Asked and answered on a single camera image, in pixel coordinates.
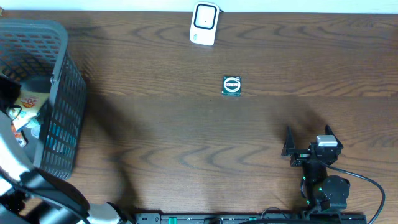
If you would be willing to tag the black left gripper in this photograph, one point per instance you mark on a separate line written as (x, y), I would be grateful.
(9, 88)

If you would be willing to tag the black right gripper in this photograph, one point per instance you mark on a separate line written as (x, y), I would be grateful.
(301, 155)

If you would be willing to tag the yellow snack bag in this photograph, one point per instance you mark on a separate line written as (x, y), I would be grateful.
(26, 107)

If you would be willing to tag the small green round-logo box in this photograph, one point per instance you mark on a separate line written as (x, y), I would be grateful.
(231, 86)

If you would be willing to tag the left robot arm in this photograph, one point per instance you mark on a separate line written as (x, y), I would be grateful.
(29, 194)

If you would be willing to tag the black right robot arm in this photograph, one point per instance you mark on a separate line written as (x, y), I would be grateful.
(325, 194)

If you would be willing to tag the white barcode scanner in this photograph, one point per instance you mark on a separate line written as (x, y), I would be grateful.
(204, 23)

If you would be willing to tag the grey plastic mesh basket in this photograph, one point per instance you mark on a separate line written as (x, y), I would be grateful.
(34, 53)

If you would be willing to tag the small orange packet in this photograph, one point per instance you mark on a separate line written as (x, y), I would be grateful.
(19, 136)

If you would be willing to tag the blue mouthwash bottle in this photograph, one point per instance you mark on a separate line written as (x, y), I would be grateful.
(61, 141)

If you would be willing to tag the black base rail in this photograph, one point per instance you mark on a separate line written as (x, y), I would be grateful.
(156, 218)

